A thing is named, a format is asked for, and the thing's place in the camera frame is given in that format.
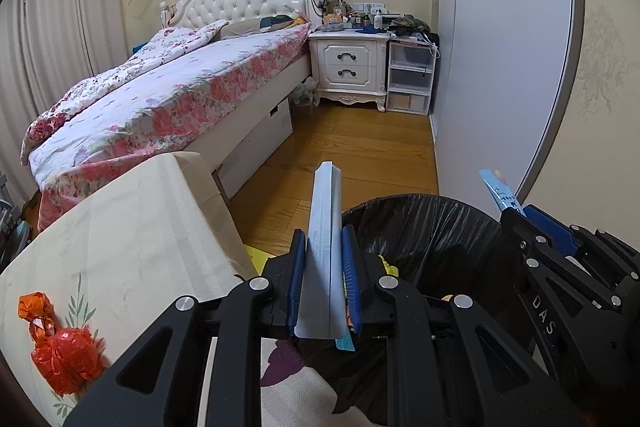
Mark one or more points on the clutter of bottles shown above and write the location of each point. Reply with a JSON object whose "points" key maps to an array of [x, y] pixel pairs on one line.
{"points": [[370, 22]]}

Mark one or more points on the white wardrobe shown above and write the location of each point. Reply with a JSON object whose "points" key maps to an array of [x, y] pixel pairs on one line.
{"points": [[510, 47]]}

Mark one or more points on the beige curtain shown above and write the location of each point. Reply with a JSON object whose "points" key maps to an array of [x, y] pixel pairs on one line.
{"points": [[55, 32]]}

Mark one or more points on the white bed tufted headboard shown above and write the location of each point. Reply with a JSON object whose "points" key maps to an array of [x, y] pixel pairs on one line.
{"points": [[200, 92]]}

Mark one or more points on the white and blue carton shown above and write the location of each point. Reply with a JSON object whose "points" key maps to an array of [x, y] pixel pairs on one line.
{"points": [[322, 257]]}

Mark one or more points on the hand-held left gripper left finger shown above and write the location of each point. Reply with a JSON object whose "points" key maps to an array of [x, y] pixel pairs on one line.
{"points": [[296, 277]]}

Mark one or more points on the small blue and white packet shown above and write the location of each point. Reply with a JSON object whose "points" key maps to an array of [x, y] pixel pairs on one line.
{"points": [[500, 189]]}

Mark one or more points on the orange plastic bag black print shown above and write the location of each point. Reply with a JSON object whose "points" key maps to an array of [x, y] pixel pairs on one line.
{"points": [[35, 312]]}

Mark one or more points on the clear plastic drawer unit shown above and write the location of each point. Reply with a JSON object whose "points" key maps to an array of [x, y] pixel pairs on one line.
{"points": [[410, 77]]}

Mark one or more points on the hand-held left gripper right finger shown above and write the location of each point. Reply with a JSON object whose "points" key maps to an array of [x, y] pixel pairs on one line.
{"points": [[350, 272]]}

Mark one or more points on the red plastic bag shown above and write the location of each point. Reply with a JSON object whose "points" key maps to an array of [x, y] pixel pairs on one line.
{"points": [[65, 357]]}

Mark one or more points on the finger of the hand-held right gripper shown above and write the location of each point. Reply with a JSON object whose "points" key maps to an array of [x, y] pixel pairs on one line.
{"points": [[515, 232], [550, 229]]}

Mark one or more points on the white nightstand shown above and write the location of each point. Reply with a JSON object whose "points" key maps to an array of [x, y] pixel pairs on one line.
{"points": [[350, 67]]}

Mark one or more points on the beige pillow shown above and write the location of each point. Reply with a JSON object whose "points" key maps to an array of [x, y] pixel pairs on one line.
{"points": [[245, 27]]}

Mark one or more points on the trash bin black bag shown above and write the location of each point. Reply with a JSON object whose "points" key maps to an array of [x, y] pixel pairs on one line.
{"points": [[450, 227]]}

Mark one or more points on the white storage box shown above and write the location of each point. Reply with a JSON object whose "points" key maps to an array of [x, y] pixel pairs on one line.
{"points": [[260, 147]]}

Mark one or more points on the floral quilt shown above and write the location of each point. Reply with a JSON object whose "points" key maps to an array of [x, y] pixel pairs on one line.
{"points": [[110, 92]]}

